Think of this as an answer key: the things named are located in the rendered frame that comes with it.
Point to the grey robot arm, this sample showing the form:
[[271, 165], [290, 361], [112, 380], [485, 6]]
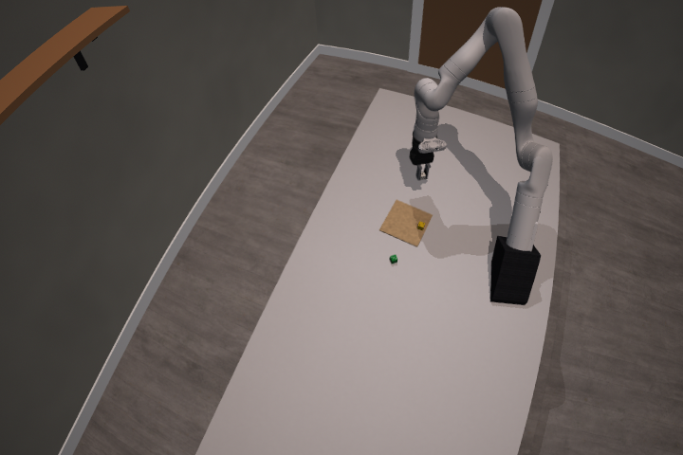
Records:
[[502, 25]]

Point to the tan square mat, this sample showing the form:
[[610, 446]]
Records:
[[402, 221]]

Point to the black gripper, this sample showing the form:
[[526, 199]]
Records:
[[429, 145]]

